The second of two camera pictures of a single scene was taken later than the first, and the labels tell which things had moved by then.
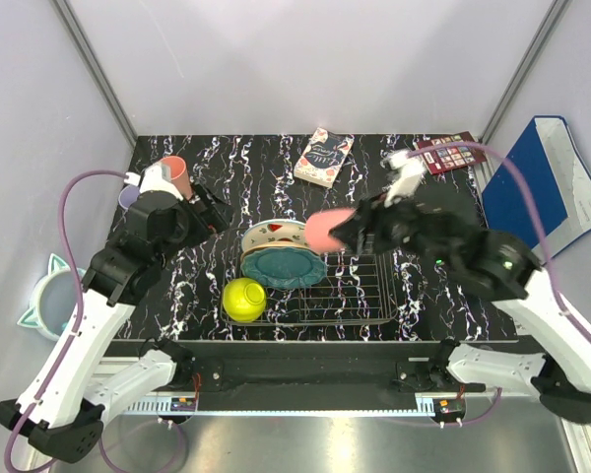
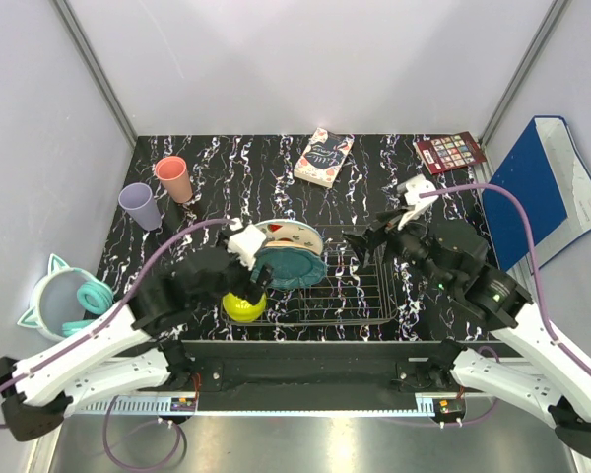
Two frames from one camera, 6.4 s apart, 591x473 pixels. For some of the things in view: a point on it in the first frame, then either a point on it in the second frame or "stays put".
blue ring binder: [561, 191] stays put
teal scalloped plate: [283, 268] stays put
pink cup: [178, 173] stays put
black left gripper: [216, 218] to [248, 290]
